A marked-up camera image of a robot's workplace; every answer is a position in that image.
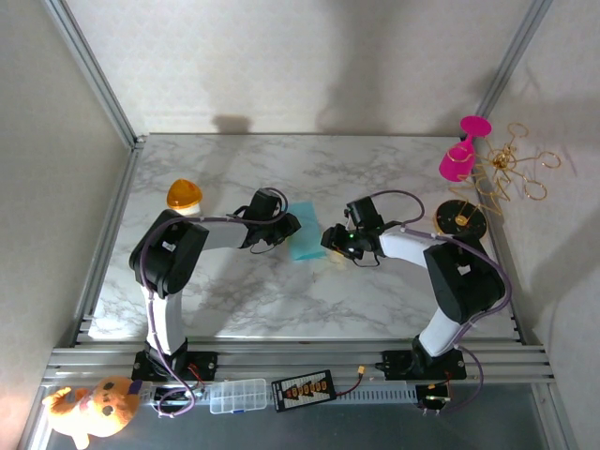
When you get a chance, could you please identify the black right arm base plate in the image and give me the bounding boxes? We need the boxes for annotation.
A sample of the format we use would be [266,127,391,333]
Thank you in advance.
[382,349,467,381]

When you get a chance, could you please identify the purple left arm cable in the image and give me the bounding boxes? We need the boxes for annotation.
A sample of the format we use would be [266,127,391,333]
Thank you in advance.
[129,189,290,419]

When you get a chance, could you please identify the small black electronics box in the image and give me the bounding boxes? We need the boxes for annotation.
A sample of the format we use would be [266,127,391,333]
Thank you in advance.
[414,382,454,413]

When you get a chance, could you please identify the orange plush toy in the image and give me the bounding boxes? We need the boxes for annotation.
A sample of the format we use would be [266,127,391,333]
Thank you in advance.
[41,375,143,450]

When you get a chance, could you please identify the teal cloth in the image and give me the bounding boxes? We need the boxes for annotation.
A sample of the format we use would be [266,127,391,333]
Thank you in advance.
[286,201,329,263]

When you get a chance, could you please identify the grey slotted cable duct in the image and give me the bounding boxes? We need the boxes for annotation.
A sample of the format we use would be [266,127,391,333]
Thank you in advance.
[335,380,419,407]

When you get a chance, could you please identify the red wire yellow connector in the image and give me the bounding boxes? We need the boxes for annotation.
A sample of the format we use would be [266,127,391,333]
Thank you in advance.
[330,365,368,399]

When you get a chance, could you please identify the pink plastic wine glass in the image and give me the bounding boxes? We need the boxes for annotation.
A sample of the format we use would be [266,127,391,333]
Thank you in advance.
[438,115,493,184]

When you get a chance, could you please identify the aluminium frame post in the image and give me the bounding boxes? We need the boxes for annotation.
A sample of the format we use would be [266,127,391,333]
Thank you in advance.
[475,0,555,126]
[40,0,149,150]

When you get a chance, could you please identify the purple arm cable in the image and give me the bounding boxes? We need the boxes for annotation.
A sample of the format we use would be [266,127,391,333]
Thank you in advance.
[129,189,290,419]
[372,189,512,414]

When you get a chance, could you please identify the orange mushroom toy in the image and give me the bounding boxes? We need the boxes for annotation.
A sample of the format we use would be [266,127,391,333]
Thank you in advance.
[167,178,204,218]

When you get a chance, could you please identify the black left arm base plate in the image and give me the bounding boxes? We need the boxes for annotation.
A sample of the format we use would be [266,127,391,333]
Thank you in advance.
[131,350,219,382]

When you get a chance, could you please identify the black charging board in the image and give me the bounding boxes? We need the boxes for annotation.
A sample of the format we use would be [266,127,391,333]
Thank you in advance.
[270,369,338,413]

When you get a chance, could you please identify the gold wire rack black base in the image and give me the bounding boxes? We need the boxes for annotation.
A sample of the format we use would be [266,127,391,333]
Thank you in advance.
[433,122,563,248]

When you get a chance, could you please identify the aluminium frame rails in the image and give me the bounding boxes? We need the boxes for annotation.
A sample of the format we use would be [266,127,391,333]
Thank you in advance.
[41,344,557,390]

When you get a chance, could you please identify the clear plastic organizer box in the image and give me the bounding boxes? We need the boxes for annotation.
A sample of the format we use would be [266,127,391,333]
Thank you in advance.
[208,378,268,415]

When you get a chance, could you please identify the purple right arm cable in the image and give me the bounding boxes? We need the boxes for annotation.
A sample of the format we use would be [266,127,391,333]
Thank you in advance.
[372,189,512,414]

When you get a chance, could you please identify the aluminium side rail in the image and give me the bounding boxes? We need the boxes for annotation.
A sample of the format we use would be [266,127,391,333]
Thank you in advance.
[69,140,142,348]
[487,243,533,347]

